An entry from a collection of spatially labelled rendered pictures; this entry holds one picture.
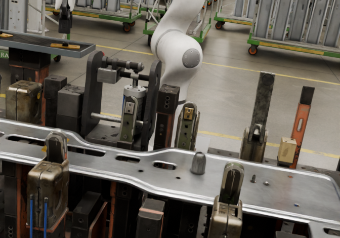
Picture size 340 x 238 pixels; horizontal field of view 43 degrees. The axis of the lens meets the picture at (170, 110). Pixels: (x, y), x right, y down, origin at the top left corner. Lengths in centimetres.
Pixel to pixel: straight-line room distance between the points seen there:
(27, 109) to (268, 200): 66
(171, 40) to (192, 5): 13
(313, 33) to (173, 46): 681
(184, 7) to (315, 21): 675
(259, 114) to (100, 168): 41
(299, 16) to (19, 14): 482
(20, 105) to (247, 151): 60
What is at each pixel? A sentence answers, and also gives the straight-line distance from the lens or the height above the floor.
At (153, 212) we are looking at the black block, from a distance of 85.
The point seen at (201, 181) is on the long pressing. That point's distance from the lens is 96.
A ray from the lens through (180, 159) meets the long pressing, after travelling 104.
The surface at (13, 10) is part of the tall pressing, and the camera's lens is 533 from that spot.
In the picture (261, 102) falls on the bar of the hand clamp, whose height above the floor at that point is 114.
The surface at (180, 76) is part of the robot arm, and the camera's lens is 140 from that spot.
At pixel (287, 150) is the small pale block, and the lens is 109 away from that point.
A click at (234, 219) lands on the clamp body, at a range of 77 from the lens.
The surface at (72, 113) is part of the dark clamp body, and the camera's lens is 119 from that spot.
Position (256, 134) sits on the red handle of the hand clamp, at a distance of 109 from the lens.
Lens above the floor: 145
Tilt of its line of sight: 19 degrees down
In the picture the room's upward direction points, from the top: 7 degrees clockwise
